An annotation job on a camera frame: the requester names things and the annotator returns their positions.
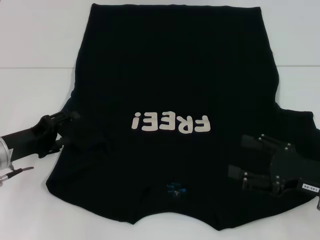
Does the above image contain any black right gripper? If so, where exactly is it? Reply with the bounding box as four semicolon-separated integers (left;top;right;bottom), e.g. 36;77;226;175
227;133;320;199

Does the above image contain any left arm connector cable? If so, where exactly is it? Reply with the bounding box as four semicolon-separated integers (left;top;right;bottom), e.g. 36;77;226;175
0;165;35;187

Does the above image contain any black shirt with FREE print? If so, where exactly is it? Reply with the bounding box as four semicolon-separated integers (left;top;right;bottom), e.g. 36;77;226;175
44;2;320;225

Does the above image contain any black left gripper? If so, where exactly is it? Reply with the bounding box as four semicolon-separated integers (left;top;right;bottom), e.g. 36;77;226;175
0;111;81;161

